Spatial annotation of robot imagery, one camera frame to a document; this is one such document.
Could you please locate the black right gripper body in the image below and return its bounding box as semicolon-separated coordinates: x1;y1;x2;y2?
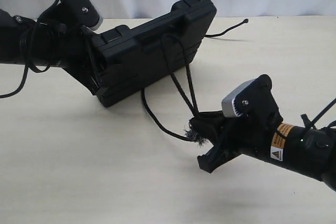
215;111;283;167

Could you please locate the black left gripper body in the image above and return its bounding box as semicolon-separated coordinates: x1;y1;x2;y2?
56;23;105;94

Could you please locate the black rope with loop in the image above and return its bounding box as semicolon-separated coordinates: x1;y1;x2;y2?
141;18;249;147

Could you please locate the black plastic carrying case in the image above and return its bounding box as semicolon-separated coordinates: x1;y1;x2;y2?
90;0;217;108

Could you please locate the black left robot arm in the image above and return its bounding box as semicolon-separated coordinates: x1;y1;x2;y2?
1;6;103;95

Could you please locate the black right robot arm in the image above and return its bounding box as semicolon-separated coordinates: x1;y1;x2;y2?
190;111;335;190

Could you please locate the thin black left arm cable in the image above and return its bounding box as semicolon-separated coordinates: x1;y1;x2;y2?
0;0;69;98

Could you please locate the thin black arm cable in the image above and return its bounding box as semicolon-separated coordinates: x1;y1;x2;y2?
300;98;336;130
0;0;69;98

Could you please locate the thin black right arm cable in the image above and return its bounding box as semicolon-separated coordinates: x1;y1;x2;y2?
300;98;336;130

